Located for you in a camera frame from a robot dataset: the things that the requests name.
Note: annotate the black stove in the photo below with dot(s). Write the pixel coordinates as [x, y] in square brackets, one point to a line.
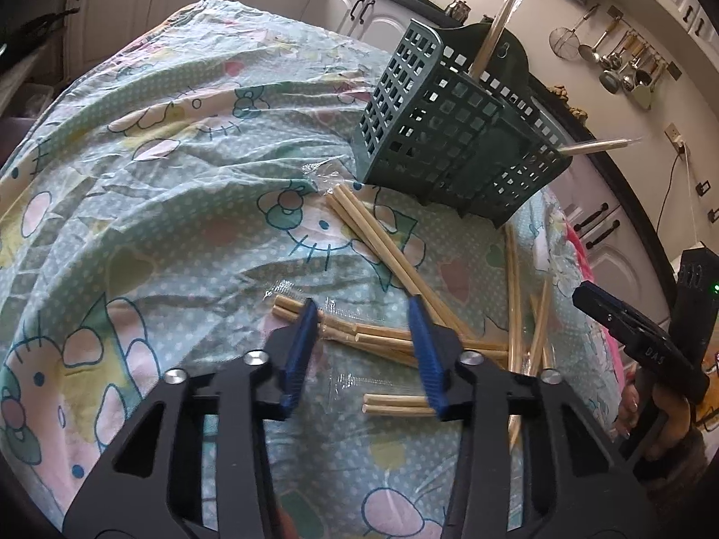
[33, 28]

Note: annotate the green plastic utensil basket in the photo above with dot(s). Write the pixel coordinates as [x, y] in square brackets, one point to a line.
[449, 140]

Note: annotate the person's right hand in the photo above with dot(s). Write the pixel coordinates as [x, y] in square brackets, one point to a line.
[671, 421]

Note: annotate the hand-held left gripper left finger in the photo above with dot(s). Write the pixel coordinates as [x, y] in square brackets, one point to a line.
[300, 342]

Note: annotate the wall utensil rail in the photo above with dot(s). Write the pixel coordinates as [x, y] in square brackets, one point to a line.
[674, 70]

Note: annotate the large steel ladle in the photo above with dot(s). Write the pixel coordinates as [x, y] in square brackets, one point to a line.
[609, 81]

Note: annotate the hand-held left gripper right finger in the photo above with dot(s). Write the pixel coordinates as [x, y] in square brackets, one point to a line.
[427, 359]

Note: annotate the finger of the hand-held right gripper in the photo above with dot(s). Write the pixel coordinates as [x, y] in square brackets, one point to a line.
[635, 337]

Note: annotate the cartoon cat printed tablecloth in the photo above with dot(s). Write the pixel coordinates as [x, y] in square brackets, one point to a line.
[140, 208]

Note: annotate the bamboo chopstick pair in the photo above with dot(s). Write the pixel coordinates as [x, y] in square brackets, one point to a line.
[595, 146]
[497, 28]

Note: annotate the beige wall socket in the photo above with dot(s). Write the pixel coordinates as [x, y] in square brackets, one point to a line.
[674, 135]

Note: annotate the ginger root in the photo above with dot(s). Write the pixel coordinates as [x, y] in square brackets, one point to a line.
[559, 93]
[578, 114]

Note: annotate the green spatula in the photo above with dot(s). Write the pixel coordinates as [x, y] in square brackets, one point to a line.
[643, 95]

